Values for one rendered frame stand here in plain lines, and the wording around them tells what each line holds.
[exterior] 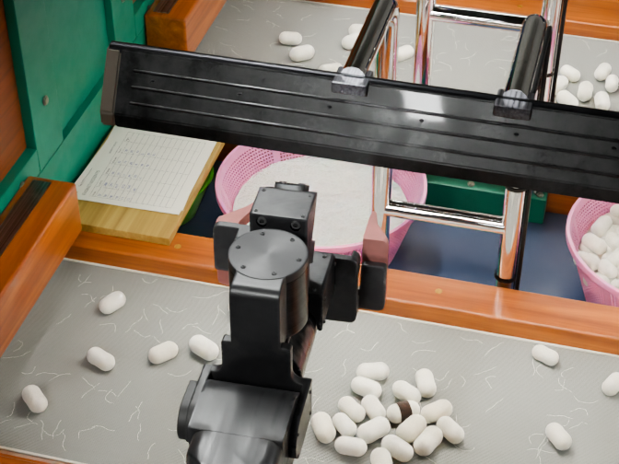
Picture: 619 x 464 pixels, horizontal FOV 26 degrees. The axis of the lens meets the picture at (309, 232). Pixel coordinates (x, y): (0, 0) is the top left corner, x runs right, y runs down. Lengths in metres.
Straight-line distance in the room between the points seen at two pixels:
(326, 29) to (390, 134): 0.83
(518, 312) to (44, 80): 0.60
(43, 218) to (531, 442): 0.58
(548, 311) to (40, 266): 0.57
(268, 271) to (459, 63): 1.09
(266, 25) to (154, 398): 0.79
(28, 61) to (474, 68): 0.72
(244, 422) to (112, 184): 0.80
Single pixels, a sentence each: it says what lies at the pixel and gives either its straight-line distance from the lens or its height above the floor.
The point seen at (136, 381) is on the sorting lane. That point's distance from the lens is 1.47.
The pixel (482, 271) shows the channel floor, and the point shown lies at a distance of 1.71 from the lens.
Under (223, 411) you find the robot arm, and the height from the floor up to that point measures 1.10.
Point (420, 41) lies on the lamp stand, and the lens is 1.67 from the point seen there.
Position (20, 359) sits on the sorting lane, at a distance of 1.52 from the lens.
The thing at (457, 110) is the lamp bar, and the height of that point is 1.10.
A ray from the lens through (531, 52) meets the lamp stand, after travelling 1.28.
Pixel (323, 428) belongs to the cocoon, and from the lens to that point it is 1.38.
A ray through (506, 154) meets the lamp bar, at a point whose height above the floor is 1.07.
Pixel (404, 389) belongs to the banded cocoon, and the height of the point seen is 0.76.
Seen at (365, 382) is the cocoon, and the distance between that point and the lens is 1.43.
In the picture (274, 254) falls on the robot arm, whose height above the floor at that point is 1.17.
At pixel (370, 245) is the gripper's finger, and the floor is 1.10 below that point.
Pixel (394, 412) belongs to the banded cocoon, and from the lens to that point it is 1.41.
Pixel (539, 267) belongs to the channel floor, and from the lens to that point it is 1.72.
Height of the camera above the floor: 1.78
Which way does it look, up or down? 39 degrees down
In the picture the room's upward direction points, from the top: straight up
